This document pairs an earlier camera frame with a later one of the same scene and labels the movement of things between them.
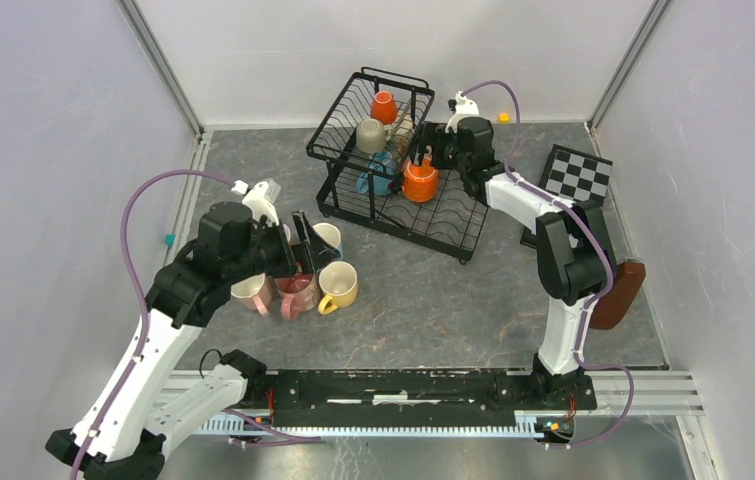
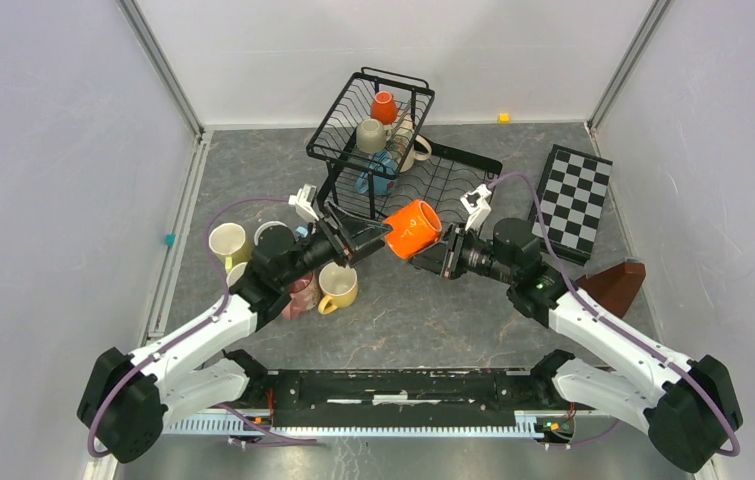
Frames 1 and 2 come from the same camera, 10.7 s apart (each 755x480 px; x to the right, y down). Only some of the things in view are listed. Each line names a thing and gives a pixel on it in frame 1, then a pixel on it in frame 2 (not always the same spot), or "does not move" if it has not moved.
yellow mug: [338, 281] does not move
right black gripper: [431, 134] to [444, 259]
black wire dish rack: [378, 179] does not move
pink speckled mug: [296, 294] does not move
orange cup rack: [420, 183] to [416, 226]
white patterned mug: [402, 136] does not move
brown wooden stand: [612, 306] does not move
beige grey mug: [371, 135] does not move
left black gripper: [308, 256] to [362, 236]
